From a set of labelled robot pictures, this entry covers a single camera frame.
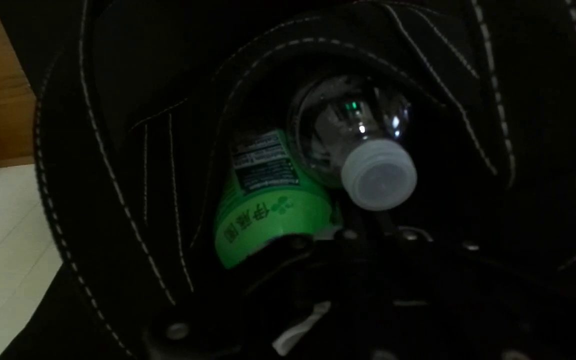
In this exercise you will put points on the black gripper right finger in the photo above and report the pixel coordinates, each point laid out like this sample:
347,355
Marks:
474,307

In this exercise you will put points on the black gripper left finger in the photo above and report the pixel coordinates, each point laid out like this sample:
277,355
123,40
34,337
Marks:
249,313

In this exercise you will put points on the clear plastic water bottle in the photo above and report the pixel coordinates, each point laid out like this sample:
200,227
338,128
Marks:
374,173

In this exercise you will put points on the black shoulder bag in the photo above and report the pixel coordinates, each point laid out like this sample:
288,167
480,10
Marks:
135,132

